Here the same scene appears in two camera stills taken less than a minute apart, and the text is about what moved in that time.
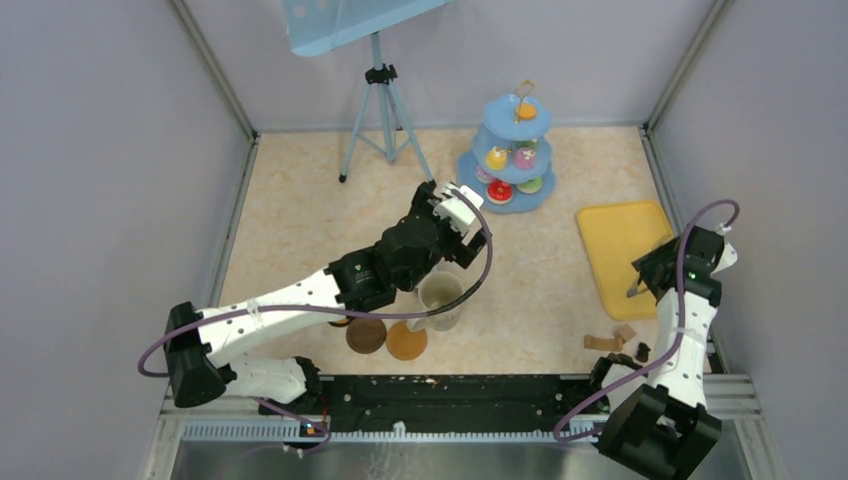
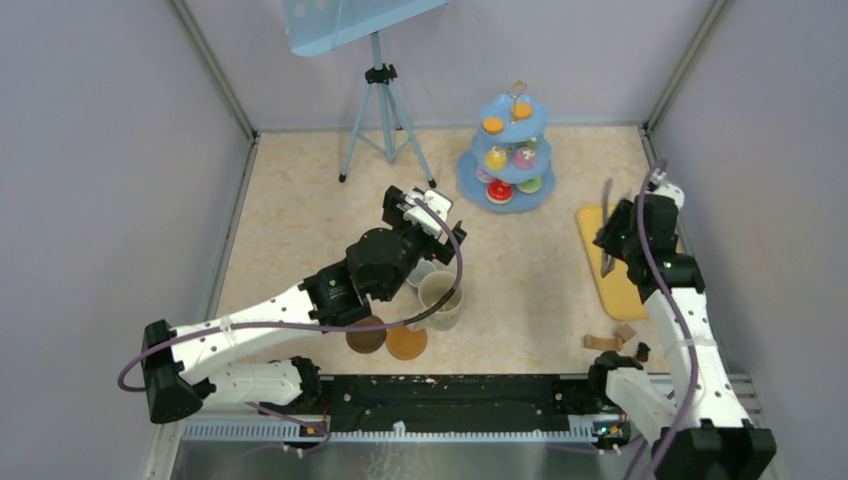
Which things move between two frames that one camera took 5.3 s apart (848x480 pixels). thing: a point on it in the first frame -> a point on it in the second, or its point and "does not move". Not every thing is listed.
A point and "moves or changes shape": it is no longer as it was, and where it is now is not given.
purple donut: [483, 175] does not move
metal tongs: [634, 289] moves or changes shape
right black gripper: [648, 264] -> [607, 235]
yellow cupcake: [496, 159] does not move
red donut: [499, 191] does not move
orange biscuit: [527, 111] does not move
